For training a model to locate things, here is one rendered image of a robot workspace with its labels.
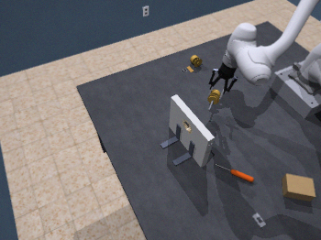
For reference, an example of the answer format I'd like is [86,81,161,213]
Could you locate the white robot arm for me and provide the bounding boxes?
[223,0,321,94]

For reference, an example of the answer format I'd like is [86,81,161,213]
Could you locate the orange screwdriver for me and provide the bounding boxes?
[229,169,254,182]

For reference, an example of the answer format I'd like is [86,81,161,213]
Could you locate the tan cardboard box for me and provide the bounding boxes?
[282,174,315,202]

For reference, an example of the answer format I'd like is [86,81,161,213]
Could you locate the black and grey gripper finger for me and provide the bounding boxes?
[209,68,224,95]
[219,75,238,99]

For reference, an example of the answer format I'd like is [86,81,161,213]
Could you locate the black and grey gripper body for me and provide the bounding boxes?
[218,63,237,80]

